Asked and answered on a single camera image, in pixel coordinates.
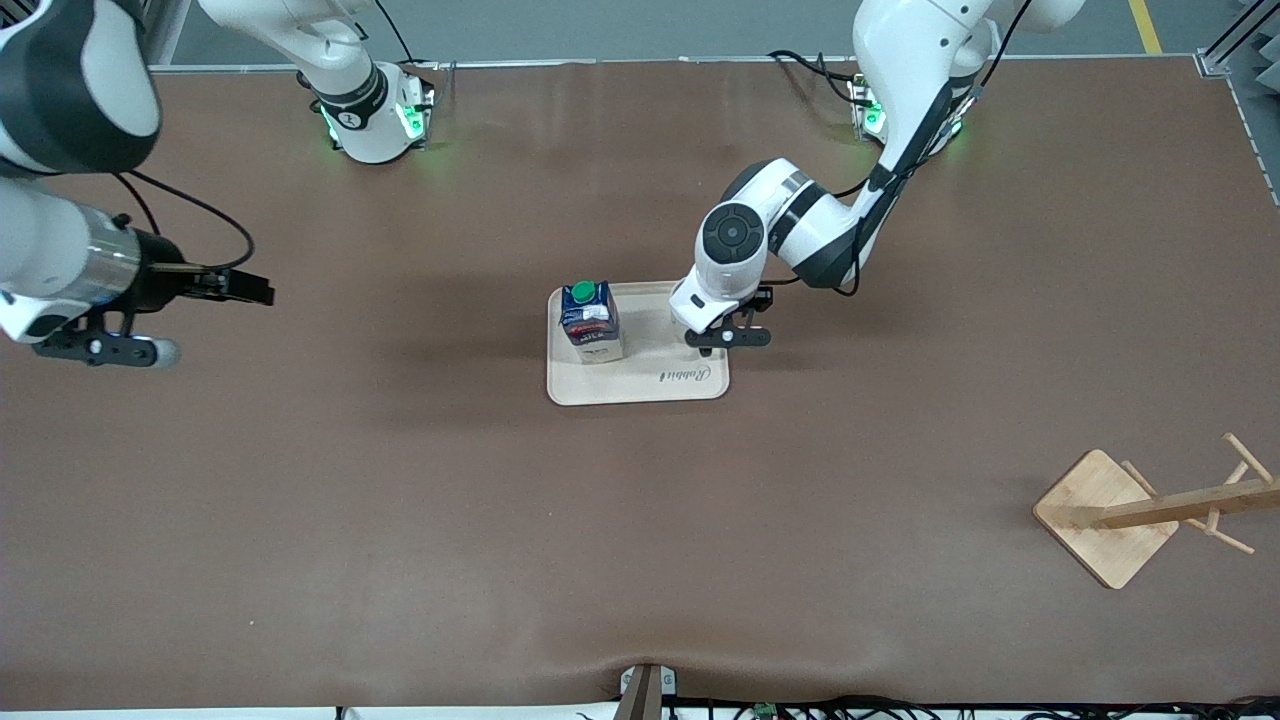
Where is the blue milk carton green cap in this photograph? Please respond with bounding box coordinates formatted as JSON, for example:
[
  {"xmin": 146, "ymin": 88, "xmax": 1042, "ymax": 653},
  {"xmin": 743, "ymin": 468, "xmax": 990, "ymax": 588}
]
[{"xmin": 558, "ymin": 279, "xmax": 625, "ymax": 365}]

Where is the wooden cup rack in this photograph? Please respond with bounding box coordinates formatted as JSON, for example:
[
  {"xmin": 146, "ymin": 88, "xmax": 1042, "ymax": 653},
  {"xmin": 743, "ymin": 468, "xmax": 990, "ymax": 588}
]
[{"xmin": 1033, "ymin": 432, "xmax": 1280, "ymax": 590}]

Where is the cream plastic tray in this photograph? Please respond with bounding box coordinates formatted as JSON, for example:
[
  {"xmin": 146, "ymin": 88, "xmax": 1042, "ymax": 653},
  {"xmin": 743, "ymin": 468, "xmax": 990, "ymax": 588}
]
[{"xmin": 546, "ymin": 279, "xmax": 731, "ymax": 407}]

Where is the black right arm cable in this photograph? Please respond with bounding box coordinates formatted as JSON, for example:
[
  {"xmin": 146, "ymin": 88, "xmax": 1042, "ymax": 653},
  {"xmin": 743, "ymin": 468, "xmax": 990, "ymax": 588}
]
[{"xmin": 112, "ymin": 170, "xmax": 257, "ymax": 273}]

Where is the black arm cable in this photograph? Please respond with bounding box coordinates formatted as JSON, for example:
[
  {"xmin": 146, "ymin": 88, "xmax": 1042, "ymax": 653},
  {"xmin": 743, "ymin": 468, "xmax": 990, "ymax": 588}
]
[
  {"xmin": 112, "ymin": 170, "xmax": 257, "ymax": 273},
  {"xmin": 770, "ymin": 0, "xmax": 1033, "ymax": 298}
]

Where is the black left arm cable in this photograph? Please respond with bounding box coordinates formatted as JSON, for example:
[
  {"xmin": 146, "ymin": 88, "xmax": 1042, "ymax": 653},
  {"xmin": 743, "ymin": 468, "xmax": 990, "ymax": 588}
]
[{"xmin": 770, "ymin": 0, "xmax": 1033, "ymax": 298}]

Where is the black base power cable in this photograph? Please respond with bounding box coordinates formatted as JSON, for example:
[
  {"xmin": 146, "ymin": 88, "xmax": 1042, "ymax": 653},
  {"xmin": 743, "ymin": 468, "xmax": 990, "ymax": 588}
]
[
  {"xmin": 372, "ymin": 0, "xmax": 443, "ymax": 73},
  {"xmin": 768, "ymin": 50, "xmax": 863, "ymax": 106}
]

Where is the aluminium frame profile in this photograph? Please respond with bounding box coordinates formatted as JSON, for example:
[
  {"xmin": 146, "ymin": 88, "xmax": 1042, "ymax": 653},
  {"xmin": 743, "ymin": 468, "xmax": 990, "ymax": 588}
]
[{"xmin": 1195, "ymin": 0, "xmax": 1280, "ymax": 206}]

